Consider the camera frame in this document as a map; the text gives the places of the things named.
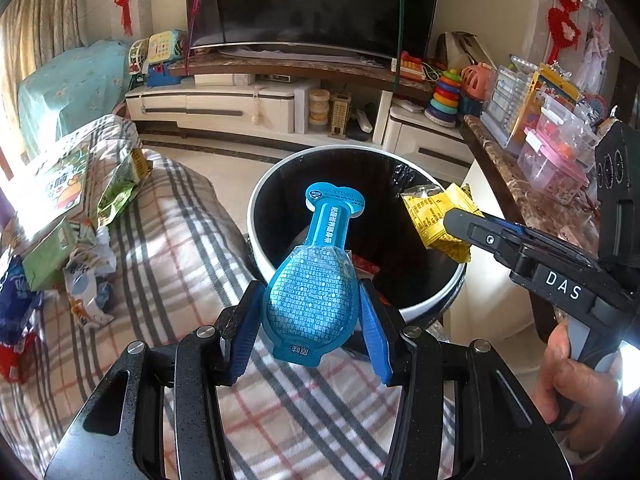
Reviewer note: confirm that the beige patterned curtain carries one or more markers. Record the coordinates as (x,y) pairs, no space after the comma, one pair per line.
(45,15)

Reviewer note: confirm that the red wrapper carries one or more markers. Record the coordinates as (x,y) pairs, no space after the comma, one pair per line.
(367,266)

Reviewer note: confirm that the yellow lidded jar stack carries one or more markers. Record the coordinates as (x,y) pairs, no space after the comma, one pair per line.
(319,107)

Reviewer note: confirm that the blue snack packet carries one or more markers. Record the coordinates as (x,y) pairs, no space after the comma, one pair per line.
(17,300)

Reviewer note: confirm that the hanging clothes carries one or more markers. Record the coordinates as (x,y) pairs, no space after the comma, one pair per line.
(597,40)

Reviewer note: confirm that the red toy telephone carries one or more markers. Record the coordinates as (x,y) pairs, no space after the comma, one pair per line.
(411,66)

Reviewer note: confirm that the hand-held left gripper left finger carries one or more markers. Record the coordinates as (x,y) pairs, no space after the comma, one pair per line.
(240,340)

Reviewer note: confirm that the yellow tower toy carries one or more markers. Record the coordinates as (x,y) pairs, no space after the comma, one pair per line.
(339,115)

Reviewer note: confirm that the pink lidded plastic container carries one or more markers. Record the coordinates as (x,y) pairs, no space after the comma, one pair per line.
(550,167)

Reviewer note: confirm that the brown paper bag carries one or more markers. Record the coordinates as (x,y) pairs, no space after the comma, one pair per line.
(460,52)

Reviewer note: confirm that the marble counter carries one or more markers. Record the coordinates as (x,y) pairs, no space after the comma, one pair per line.
(505,180)

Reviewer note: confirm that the person's right hand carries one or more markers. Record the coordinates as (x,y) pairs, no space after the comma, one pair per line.
(590,400)

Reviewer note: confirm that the yellow snack packet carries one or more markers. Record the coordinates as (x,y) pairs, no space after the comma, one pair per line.
(435,215)

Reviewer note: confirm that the yellow card package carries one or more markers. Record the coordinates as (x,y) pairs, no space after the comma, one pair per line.
(555,90)

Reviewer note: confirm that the green picture book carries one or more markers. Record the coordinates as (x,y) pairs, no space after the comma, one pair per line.
(65,190)

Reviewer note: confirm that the pink toy basket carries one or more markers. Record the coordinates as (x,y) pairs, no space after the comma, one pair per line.
(477,82)

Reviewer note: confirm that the clear plastic container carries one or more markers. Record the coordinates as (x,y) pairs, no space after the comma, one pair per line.
(567,120)

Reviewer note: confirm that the remote control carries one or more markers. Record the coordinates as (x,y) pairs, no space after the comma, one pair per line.
(365,119)

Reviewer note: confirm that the teal covered armchair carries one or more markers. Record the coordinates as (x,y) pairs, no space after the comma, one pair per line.
(70,90)

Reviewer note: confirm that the blue blister pack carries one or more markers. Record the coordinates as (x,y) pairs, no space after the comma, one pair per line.
(312,285)

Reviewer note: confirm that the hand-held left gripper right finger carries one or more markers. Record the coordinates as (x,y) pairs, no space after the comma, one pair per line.
(376,340)

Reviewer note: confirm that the blue white carton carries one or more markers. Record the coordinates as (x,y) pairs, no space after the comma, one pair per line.
(87,290)

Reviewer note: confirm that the white toy basket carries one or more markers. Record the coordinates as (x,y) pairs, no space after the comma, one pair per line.
(139,57)

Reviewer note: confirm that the white television cabinet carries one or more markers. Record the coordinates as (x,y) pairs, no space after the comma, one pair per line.
(225,105)

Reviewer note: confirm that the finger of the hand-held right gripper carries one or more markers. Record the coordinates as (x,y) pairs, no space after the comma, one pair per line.
(480,232)
(560,249)

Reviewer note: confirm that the white bin with black liner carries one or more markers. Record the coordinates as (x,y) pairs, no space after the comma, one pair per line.
(380,170)

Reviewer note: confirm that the green snack box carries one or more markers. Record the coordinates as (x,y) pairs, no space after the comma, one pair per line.
(50,255)

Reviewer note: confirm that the black television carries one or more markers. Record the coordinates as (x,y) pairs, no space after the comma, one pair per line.
(310,0)

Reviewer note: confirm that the red snack packet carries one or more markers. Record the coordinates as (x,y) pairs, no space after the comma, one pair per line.
(15,362)

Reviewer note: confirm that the green snack packet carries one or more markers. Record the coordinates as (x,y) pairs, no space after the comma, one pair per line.
(120,190)

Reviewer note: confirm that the rainbow stacking rings toy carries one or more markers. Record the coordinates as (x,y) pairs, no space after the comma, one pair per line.
(445,100)

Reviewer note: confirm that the clear plastic storage box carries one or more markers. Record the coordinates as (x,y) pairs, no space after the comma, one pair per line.
(510,105)

